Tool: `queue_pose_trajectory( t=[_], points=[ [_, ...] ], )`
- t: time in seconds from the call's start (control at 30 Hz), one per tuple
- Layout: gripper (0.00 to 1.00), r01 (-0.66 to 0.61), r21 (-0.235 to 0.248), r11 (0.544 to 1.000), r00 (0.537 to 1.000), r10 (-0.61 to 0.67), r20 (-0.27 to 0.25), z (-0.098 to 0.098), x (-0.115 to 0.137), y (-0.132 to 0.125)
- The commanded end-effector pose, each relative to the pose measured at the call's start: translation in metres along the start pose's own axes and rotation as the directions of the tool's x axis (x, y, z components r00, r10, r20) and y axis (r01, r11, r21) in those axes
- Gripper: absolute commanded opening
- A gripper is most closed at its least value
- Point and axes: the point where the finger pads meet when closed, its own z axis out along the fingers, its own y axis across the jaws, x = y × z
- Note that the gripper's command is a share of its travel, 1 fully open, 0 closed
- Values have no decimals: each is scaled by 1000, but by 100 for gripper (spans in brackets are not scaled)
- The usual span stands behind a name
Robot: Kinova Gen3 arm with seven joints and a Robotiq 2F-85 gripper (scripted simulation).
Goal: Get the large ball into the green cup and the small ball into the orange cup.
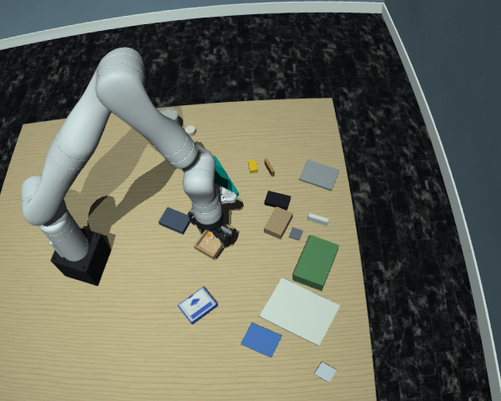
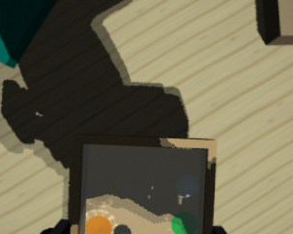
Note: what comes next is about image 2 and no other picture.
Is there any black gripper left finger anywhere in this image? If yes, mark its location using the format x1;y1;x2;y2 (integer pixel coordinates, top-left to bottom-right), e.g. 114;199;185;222
40;219;70;234

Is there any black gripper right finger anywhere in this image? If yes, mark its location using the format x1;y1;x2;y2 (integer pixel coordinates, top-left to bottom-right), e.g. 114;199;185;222
212;226;228;234

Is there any tan cube-shaped block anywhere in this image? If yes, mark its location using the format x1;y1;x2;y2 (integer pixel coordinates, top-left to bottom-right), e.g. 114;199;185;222
263;0;293;46

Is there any teal flat rectangular block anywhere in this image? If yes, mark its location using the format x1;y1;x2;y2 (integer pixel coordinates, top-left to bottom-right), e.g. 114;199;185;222
0;0;58;69

